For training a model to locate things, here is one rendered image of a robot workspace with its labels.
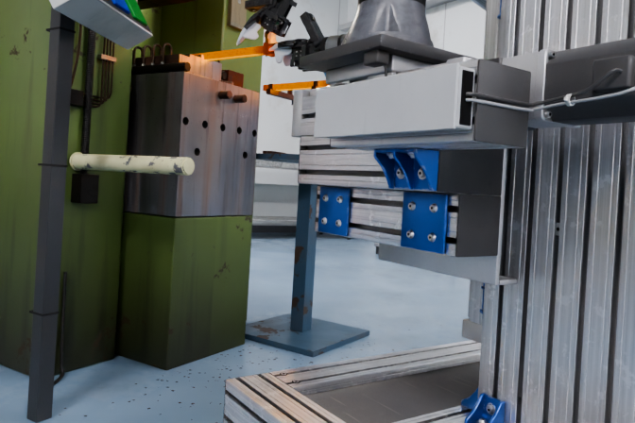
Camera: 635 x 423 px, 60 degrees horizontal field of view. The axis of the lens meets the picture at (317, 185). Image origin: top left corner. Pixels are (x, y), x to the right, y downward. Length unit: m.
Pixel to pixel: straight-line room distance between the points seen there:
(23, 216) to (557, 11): 1.48
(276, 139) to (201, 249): 4.80
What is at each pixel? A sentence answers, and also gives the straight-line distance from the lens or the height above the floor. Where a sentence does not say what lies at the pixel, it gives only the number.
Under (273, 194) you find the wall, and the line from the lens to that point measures 6.56.
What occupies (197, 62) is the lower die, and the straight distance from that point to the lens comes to 1.90.
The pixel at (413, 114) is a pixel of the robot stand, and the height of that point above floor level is 0.68.
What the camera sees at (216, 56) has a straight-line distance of 1.89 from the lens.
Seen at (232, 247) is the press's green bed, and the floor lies 0.36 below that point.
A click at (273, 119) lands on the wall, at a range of 6.57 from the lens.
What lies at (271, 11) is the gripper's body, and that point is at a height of 1.11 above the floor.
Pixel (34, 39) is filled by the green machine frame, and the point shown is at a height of 0.97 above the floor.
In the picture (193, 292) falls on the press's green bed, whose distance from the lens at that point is 1.84.
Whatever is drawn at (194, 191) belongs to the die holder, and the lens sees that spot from 1.79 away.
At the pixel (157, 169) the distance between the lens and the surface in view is 1.47.
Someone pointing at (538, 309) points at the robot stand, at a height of 0.43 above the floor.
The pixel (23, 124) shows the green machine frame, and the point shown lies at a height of 0.72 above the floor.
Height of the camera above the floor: 0.59
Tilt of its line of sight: level
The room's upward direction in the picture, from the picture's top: 3 degrees clockwise
